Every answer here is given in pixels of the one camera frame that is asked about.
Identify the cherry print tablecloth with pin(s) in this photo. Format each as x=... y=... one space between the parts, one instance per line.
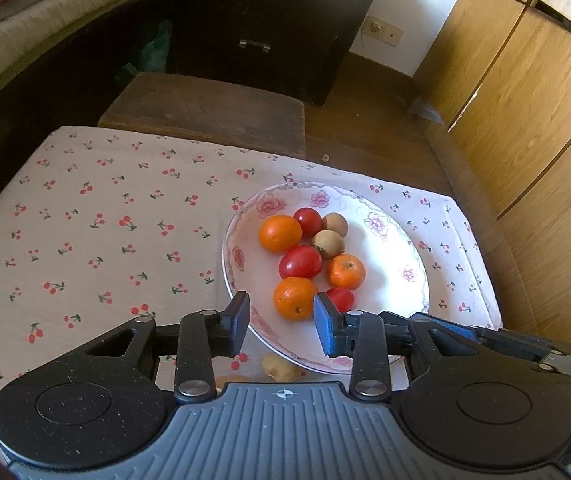
x=102 y=225

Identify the wooden wardrobe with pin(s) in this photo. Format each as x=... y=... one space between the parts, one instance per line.
x=499 y=79

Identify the green plastic bag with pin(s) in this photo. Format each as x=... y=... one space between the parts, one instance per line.
x=153 y=57

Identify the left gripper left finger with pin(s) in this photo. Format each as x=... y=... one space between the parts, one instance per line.
x=203 y=335

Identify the orange tangerine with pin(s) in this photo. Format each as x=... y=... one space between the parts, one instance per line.
x=346 y=271
x=280 y=233
x=294 y=298

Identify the dark wooden dresser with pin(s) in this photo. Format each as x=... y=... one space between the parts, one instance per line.
x=292 y=47

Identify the wall power socket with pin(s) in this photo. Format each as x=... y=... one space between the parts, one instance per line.
x=376 y=29

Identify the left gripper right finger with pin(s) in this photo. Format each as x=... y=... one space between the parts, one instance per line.
x=360 y=336

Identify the red cherry tomato back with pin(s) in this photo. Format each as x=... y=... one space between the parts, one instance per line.
x=309 y=220

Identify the white floral plate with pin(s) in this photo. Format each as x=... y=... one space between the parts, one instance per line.
x=396 y=279

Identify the red cherry tomato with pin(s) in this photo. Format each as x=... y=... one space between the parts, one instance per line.
x=344 y=299
x=309 y=220
x=302 y=261

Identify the red cherry tomato front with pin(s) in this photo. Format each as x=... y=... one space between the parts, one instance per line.
x=302 y=261

